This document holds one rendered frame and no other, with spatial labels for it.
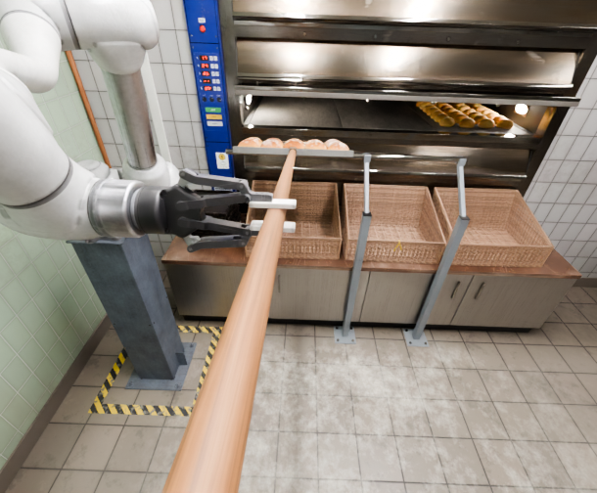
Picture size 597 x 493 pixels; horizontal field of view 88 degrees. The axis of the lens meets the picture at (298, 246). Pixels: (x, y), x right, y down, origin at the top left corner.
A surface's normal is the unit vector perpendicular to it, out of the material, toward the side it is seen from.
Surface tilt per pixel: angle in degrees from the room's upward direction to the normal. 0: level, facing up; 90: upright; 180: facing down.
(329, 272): 90
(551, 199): 90
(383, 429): 0
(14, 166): 108
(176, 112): 90
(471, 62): 70
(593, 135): 90
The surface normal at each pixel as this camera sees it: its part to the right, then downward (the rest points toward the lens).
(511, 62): -0.01, 0.29
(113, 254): -0.02, 0.60
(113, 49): 0.40, 0.87
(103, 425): 0.03, -0.80
